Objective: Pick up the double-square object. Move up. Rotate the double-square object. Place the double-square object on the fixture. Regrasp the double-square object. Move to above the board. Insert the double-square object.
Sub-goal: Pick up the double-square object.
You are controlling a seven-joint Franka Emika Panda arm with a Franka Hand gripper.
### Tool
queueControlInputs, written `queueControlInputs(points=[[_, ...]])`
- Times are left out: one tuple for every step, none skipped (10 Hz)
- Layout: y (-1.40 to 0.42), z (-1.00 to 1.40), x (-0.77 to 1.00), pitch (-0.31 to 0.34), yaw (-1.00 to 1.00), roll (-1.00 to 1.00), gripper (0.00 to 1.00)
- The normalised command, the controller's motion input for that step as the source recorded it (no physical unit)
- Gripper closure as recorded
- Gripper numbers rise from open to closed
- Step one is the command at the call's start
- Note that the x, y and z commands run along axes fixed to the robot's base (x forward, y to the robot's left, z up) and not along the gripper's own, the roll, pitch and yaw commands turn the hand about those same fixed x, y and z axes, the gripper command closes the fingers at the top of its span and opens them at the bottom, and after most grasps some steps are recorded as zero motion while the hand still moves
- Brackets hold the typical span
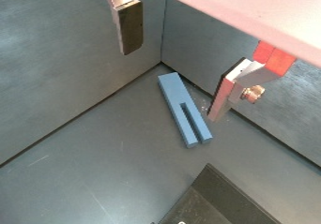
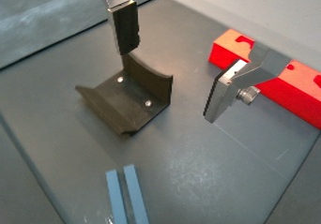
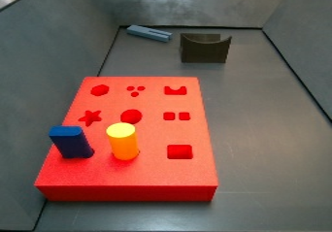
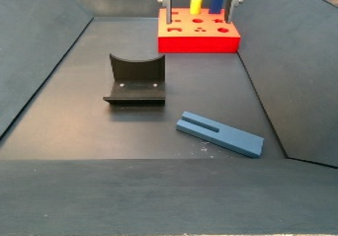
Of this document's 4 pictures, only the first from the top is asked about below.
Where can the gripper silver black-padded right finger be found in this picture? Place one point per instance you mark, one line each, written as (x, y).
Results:
(241, 82)

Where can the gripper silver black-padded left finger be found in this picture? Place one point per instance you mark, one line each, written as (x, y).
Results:
(127, 16)

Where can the blue double-square block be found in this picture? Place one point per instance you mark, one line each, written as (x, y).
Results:
(186, 115)

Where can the black curved holder stand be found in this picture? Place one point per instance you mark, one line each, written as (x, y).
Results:
(216, 201)

